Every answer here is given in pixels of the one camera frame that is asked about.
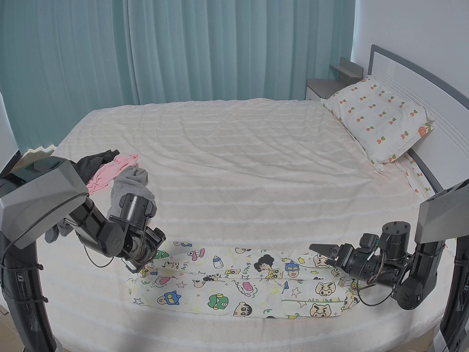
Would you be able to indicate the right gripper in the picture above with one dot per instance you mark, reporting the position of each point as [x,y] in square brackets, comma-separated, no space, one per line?
[359,264]

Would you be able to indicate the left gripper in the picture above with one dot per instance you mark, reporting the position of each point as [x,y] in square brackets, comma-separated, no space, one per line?
[155,237]

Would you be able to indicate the white printed pyjama top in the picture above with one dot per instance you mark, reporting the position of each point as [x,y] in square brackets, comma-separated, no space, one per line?
[238,288]

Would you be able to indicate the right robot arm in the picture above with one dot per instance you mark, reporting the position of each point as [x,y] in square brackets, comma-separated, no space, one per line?
[439,215]

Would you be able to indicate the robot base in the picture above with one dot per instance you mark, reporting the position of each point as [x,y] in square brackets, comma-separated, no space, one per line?
[438,343]

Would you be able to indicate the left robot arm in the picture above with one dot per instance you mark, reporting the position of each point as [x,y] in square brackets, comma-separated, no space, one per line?
[44,193]

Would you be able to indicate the grey sweater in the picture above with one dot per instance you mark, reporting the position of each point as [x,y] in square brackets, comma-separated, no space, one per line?
[128,183]

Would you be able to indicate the pink garment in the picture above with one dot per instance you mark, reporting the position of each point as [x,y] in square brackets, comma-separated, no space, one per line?
[110,172]

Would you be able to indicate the black garment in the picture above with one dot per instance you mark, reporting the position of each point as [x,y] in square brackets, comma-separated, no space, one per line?
[95,163]

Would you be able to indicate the dark grey garment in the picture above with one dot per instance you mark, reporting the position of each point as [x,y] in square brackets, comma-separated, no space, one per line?
[58,231]

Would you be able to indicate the bed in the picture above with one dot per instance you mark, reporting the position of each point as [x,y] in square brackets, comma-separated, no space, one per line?
[238,152]

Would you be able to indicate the white printed pillow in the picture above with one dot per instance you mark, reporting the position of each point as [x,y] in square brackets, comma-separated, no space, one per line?
[381,116]

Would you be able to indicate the grey bedside table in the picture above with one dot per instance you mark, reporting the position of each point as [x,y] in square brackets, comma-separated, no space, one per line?
[322,86]

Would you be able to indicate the blue-green curtain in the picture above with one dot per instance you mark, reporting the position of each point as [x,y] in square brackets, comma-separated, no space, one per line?
[238,31]
[73,31]

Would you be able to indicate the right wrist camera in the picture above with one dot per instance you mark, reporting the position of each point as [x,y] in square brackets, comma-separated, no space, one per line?
[368,242]

